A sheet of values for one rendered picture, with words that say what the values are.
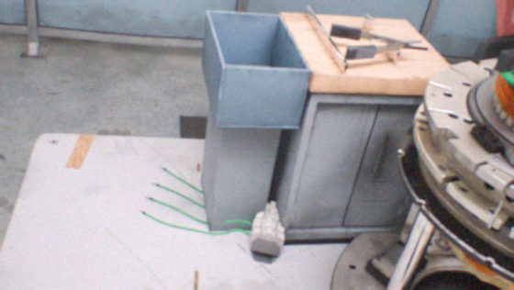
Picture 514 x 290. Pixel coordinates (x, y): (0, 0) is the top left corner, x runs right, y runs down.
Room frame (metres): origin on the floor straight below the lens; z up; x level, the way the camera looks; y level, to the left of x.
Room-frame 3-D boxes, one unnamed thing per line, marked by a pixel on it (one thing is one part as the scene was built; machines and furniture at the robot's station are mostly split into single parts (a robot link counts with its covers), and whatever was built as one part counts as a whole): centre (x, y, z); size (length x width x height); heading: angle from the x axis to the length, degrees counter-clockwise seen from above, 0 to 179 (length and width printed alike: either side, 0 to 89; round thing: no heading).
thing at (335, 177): (0.72, -0.13, 0.91); 0.19 x 0.19 x 0.26; 16
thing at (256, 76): (0.68, 0.02, 0.92); 0.17 x 0.11 x 0.28; 16
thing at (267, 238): (0.62, -0.05, 0.80); 0.10 x 0.05 x 0.04; 177
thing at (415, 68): (0.72, -0.13, 1.05); 0.20 x 0.19 x 0.02; 106
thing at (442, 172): (0.49, -0.19, 1.06); 0.09 x 0.04 x 0.01; 19
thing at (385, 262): (0.57, -0.22, 0.83); 0.05 x 0.04 x 0.02; 137
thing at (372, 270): (0.58, -0.23, 0.81); 0.08 x 0.05 x 0.01; 137
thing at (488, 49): (0.42, -0.18, 1.20); 0.04 x 0.01 x 0.02; 125
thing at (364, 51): (0.64, -0.11, 1.09); 0.04 x 0.01 x 0.02; 121
